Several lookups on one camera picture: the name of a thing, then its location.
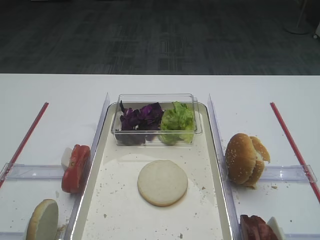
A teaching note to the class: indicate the green lettuce pile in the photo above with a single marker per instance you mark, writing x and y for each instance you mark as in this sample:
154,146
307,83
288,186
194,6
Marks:
179,118

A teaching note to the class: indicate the left tomato slices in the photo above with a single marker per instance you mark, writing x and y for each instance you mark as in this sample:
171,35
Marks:
73,177

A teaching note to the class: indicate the tomato slices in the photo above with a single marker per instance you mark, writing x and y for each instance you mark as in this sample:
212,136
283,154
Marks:
73,177
255,228

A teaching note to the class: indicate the right tomato slices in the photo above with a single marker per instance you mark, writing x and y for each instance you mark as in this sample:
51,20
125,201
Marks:
255,228

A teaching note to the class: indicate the clear plastic container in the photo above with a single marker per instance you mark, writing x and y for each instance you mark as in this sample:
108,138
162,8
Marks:
137,101

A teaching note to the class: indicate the purple cabbage leaves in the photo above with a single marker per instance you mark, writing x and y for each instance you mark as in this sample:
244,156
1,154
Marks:
147,118

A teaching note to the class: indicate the bottom bun slice on tray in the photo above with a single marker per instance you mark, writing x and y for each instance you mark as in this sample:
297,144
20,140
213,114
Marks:
162,183

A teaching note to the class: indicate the sesame bun front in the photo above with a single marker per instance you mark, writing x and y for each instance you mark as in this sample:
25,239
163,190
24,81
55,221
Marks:
240,157

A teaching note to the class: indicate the sesame bun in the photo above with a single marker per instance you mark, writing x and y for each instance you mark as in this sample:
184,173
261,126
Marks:
240,157
262,156

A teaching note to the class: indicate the metal serving tray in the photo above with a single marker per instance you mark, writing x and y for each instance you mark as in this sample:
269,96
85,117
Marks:
112,208

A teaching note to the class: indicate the left white wedge block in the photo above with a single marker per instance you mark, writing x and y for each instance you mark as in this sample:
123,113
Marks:
66,157

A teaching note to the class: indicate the white wedge block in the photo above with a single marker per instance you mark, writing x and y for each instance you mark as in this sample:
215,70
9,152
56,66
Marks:
66,157
278,231

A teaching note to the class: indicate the sesame bun rear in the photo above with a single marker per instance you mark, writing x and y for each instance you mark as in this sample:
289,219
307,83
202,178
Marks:
262,156

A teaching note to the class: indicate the left red tape strip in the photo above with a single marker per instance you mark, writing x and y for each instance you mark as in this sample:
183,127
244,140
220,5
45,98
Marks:
22,144

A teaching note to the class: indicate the red tape strip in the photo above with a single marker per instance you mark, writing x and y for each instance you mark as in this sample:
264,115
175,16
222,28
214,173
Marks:
22,144
296,151

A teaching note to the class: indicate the left long clear divider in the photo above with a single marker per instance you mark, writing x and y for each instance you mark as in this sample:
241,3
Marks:
97,130

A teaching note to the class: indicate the long clear divider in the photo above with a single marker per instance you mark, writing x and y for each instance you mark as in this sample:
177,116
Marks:
234,227
97,130

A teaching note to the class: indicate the right long clear divider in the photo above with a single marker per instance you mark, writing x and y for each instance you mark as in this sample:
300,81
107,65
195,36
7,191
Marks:
234,227

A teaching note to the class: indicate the right cross clear divider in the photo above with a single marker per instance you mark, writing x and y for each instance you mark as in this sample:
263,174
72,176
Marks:
288,174

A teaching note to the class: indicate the cross clear divider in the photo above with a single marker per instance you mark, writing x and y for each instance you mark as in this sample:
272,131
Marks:
19,172
288,174

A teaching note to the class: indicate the right white wedge block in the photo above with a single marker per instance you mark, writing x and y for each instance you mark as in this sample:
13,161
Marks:
278,231

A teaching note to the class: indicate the left standing bun half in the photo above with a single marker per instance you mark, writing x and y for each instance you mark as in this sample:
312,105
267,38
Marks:
43,224

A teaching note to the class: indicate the left cross clear divider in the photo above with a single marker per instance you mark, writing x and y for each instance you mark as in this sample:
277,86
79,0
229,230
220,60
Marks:
19,172

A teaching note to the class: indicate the right red tape strip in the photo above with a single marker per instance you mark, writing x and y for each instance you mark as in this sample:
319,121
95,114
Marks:
296,151

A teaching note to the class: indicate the bottom right clear divider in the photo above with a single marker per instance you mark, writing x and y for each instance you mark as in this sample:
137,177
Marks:
302,236

